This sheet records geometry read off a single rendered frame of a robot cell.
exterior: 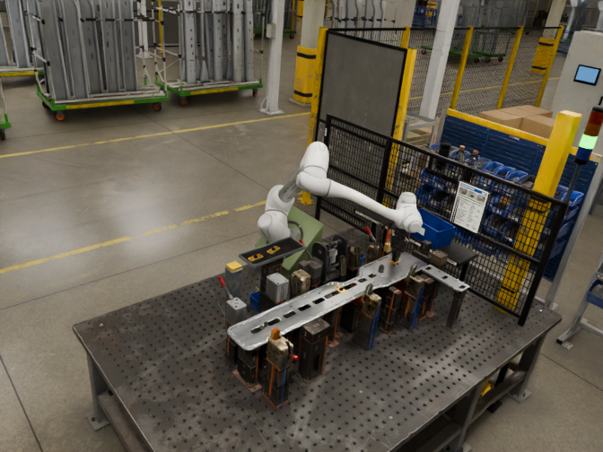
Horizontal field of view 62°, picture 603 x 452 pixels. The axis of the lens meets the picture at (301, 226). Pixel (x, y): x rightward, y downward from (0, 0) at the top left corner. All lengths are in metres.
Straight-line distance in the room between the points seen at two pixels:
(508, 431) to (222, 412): 2.02
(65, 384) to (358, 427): 2.06
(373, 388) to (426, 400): 0.27
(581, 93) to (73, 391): 8.12
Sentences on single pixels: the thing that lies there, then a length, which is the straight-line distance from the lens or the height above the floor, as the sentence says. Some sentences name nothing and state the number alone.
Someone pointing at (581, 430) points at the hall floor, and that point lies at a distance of 4.09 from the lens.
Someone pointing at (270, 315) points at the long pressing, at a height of 1.00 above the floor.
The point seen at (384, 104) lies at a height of 1.45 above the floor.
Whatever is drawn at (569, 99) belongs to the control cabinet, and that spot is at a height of 1.01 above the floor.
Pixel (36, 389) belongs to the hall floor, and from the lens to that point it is 3.83.
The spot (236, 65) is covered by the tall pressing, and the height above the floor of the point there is 0.64.
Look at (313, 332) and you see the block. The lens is 2.48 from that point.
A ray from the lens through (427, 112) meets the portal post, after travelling 7.21.
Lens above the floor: 2.60
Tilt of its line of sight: 28 degrees down
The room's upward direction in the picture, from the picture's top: 6 degrees clockwise
